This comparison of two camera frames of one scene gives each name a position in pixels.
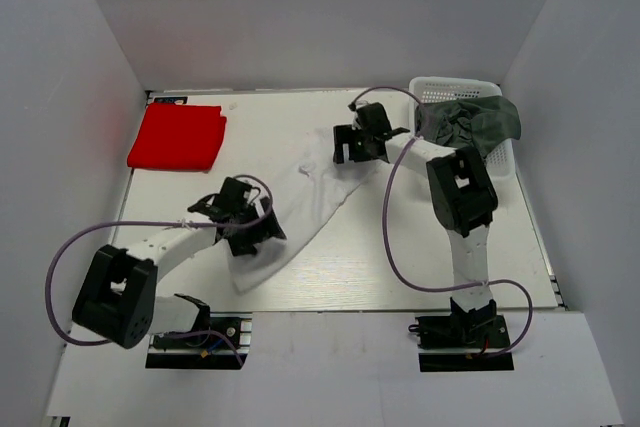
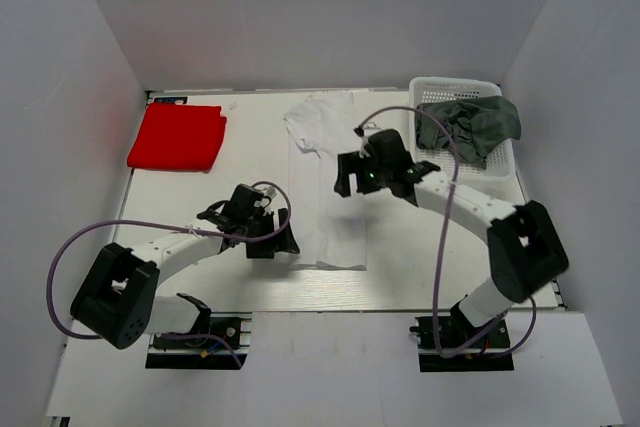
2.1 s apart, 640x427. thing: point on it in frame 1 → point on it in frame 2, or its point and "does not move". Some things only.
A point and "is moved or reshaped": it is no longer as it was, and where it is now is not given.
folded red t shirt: [179, 137] does not move
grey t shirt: [479, 122] does not move
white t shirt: [308, 192] is moved or reshaped
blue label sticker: [171, 100] does not move
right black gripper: [344, 135] → [352, 163]
